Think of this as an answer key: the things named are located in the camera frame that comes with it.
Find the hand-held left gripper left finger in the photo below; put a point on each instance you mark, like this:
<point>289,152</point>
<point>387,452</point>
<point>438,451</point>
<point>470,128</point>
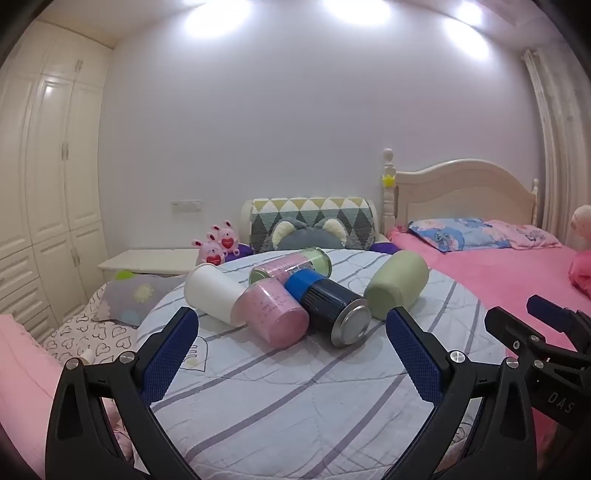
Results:
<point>168,355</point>

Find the white curtain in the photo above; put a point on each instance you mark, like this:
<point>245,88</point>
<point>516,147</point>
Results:
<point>561,138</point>

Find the purple cushion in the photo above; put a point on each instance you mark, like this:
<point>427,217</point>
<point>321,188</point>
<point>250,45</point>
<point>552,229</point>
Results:
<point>385,247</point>
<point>243,249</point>

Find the pink cartoon pillow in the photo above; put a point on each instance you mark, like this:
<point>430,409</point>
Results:
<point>526,235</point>

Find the white wall socket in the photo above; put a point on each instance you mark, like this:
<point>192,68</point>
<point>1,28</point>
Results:
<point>187,206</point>

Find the pink bed sheet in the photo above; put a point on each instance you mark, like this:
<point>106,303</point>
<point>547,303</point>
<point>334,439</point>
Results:
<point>498,277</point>

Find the grey flower pillow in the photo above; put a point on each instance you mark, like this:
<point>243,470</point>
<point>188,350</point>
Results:
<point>138,295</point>

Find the white cup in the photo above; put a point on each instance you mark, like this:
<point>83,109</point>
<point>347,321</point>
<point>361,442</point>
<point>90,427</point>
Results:
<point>207,290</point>

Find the yellow star ornament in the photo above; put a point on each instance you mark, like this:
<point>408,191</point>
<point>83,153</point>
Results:
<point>388,181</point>

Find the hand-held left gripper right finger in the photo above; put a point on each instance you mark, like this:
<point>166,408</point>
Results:
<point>413,355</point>

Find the pink bunny plush toy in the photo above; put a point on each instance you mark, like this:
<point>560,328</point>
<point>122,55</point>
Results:
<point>227,240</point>
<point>208,251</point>

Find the blue and black steel cup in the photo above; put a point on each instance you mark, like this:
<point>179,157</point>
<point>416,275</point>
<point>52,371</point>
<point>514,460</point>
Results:
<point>328,300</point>

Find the cream bed headboard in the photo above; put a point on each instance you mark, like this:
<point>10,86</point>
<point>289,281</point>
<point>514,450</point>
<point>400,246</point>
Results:
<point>461,194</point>

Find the white wardrobe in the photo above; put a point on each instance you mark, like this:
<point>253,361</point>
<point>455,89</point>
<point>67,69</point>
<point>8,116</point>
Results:
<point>51,184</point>

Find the white bedside table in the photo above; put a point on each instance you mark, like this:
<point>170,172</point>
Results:
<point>147,259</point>

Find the heart print bed sheet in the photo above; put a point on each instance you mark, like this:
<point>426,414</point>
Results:
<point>87,334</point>

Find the grey bear cushion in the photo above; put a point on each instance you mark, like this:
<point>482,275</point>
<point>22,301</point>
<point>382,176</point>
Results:
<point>300,237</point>

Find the triangle pattern chair cover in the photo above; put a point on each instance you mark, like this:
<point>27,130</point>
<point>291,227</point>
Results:
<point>318,207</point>

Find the pink and green cup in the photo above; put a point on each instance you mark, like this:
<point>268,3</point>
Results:
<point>295,265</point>

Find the blue cartoon pillow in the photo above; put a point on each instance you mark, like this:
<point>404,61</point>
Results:
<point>452,233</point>

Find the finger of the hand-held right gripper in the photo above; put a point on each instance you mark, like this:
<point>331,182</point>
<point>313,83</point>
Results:
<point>517,330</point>
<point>549,310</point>

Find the pink fleece blanket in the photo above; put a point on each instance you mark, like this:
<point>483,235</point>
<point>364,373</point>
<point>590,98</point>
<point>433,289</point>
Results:
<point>23,383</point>

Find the light green cup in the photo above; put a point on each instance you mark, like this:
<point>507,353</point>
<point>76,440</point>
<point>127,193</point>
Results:
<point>397,281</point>

